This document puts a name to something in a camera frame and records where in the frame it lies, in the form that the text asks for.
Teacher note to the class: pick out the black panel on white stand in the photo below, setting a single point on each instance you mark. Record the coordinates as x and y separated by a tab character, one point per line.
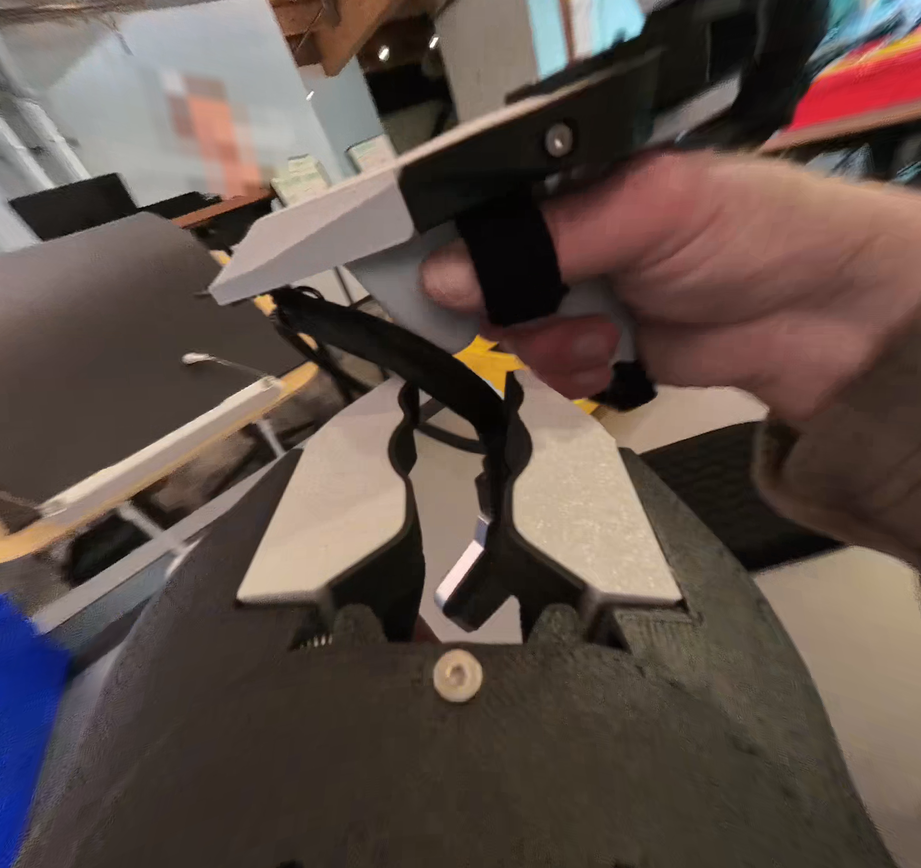
108	321

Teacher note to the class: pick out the red plastic bin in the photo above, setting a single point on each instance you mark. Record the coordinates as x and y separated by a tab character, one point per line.
863	91

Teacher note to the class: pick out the black mesh object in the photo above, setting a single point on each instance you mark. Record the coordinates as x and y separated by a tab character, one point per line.
719	494

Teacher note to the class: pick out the white sign on stand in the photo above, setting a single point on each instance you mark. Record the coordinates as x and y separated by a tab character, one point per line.
302	181
370	154

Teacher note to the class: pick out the yellow plastic bin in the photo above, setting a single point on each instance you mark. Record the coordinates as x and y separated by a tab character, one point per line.
489	365

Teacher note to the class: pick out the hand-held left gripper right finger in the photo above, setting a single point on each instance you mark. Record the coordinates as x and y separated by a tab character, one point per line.
590	515

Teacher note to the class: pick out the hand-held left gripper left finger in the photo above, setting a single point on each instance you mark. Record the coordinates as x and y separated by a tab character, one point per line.
338	508

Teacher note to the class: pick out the person's right hand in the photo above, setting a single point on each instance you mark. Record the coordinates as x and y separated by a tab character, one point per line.
719	270

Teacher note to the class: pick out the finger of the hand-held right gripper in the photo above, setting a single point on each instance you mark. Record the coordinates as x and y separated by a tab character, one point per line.
316	234

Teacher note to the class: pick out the blue plastic bin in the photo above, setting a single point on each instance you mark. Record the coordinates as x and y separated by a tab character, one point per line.
21	702

